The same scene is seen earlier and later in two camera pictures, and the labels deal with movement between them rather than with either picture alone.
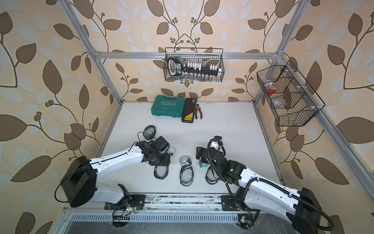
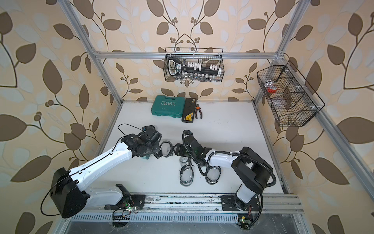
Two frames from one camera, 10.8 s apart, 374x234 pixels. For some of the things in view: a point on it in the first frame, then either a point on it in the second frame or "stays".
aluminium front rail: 159,202 stays
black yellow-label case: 189,110 stays
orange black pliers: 197,107 stays
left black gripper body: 161,159 -> 152,148
